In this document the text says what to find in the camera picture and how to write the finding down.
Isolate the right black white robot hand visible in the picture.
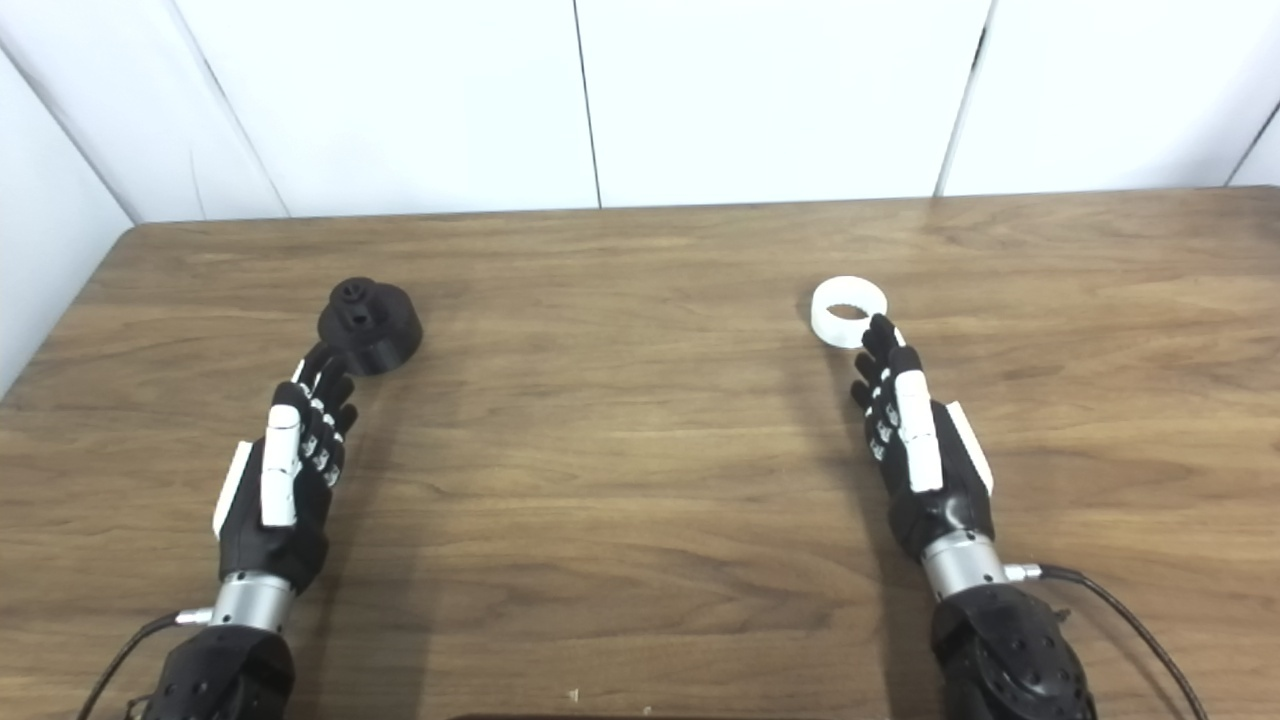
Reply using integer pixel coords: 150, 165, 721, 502
850, 314, 997, 563

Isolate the white toothed ring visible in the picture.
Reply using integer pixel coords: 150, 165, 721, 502
809, 275, 889, 349

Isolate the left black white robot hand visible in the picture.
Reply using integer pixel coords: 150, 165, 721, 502
212, 342, 359, 593

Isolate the round black stepped part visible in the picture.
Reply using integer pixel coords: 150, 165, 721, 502
317, 277, 424, 377

